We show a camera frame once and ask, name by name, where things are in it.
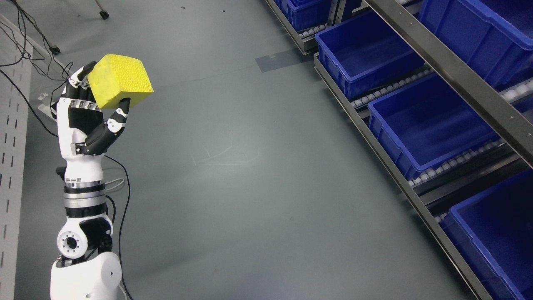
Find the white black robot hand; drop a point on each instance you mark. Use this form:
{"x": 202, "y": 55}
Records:
{"x": 84, "y": 136}

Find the yellow foam block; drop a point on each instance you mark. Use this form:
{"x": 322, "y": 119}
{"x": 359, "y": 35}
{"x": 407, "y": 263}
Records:
{"x": 116, "y": 77}

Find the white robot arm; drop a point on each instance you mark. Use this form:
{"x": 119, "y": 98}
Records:
{"x": 87, "y": 268}

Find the blue bin lower shelf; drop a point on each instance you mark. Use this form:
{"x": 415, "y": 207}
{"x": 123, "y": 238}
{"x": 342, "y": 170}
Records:
{"x": 299, "y": 15}

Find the blue bin middle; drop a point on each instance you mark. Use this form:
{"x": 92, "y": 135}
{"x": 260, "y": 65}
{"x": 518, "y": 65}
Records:
{"x": 425, "y": 124}

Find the blue bin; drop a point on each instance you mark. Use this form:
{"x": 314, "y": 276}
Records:
{"x": 425, "y": 124}
{"x": 364, "y": 53}
{"x": 493, "y": 37}
{"x": 493, "y": 231}

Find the grey metal shelf rack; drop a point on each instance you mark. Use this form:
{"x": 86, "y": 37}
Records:
{"x": 507, "y": 110}

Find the white perforated panel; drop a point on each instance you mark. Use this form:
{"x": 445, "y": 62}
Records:
{"x": 15, "y": 88}

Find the black tripod leg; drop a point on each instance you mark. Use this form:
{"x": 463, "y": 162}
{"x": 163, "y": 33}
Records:
{"x": 60, "y": 22}

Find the blue bin far top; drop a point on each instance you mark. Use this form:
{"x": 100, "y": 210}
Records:
{"x": 364, "y": 53}

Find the blue bin top right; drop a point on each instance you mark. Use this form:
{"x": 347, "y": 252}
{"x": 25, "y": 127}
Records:
{"x": 493, "y": 37}

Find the blue bin bottom right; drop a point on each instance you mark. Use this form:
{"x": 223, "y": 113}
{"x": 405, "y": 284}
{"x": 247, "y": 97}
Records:
{"x": 493, "y": 231}

